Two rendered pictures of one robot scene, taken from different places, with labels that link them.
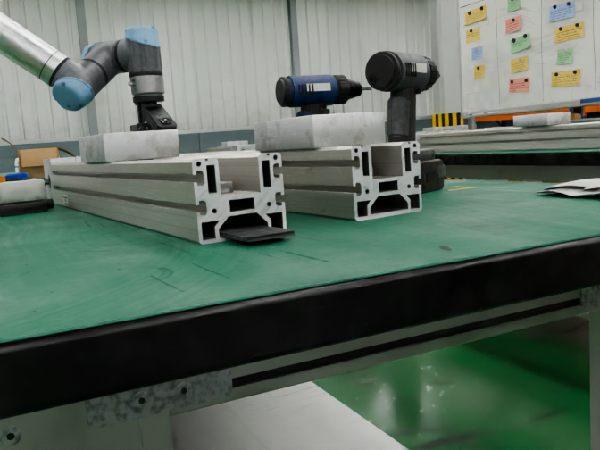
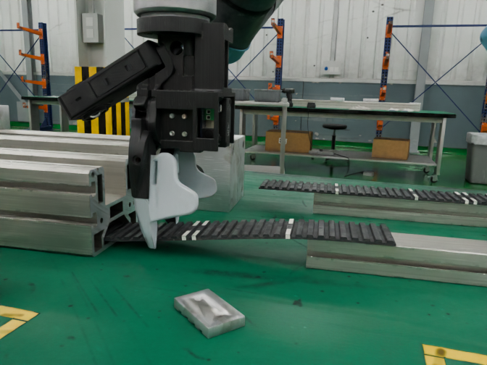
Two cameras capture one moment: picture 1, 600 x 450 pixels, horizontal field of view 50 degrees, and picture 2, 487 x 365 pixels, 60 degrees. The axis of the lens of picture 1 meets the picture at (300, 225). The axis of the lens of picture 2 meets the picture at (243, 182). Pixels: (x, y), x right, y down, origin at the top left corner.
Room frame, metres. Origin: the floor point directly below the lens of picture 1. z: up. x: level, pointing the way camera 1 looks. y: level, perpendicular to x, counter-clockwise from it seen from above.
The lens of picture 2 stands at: (1.82, 0.05, 0.94)
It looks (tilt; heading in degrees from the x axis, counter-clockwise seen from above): 12 degrees down; 131
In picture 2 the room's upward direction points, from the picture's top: 2 degrees clockwise
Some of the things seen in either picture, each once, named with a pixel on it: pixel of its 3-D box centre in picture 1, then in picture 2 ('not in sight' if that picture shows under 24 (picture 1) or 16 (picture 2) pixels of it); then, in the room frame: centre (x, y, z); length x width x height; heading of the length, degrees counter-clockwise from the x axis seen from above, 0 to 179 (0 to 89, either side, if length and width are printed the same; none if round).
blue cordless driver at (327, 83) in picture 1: (329, 130); not in sight; (1.28, -0.07, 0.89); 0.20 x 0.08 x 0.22; 112
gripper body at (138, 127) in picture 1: (150, 122); (183, 89); (1.51, 0.33, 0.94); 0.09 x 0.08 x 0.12; 30
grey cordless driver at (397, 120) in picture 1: (413, 123); not in sight; (1.05, -0.20, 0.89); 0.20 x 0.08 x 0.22; 142
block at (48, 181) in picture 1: (67, 179); (209, 168); (1.38, 0.49, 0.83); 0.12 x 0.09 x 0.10; 120
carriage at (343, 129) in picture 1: (317, 142); not in sight; (0.88, -0.03, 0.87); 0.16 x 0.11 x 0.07; 30
